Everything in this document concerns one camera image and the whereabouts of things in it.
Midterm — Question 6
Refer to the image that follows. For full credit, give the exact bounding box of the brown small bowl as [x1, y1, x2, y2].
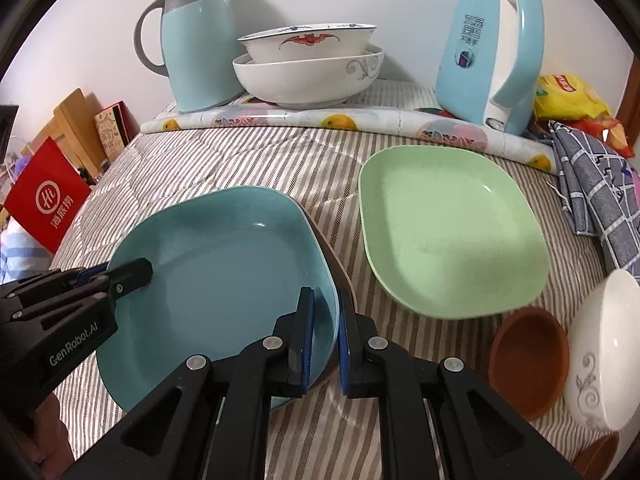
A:
[487, 307, 570, 422]
[573, 432, 620, 480]

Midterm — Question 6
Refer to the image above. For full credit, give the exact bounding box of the blue square plate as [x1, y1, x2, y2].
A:
[96, 186, 340, 411]

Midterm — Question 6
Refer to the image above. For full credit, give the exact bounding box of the white ceramic bowl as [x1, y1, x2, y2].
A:
[564, 269, 639, 431]

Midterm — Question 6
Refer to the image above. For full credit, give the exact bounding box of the green square plate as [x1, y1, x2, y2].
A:
[358, 145, 550, 320]

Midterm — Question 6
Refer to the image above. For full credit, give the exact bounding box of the person's left hand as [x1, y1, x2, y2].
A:
[18, 393, 75, 479]

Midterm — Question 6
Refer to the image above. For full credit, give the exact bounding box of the red paper bag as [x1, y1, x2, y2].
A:
[3, 138, 91, 254]

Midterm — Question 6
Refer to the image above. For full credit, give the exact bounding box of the pink square plate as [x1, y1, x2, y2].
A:
[298, 204, 358, 386]

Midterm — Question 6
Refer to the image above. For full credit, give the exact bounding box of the patterned brown box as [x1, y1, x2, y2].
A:
[93, 101, 131, 162]

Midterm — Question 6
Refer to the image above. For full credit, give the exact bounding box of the light blue thermos jug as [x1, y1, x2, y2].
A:
[134, 0, 243, 113]

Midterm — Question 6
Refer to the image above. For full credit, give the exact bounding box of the grey checked cloth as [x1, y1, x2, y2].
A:
[549, 120, 639, 278]

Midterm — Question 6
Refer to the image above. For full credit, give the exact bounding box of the large white bowl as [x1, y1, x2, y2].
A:
[232, 46, 385, 110]

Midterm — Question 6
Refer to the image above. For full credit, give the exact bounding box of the fruit print rolled mat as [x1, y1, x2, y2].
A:
[141, 104, 559, 174]

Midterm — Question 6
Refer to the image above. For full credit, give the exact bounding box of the blue patterned white bowl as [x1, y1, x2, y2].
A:
[238, 23, 376, 63]

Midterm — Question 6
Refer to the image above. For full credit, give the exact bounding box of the red snack bag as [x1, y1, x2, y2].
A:
[567, 116, 634, 158]

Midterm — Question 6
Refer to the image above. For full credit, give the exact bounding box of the yellow chips bag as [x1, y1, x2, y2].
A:
[533, 74, 612, 122]

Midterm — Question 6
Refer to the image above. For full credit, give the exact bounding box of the light blue electric kettle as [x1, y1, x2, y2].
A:
[435, 0, 544, 136]

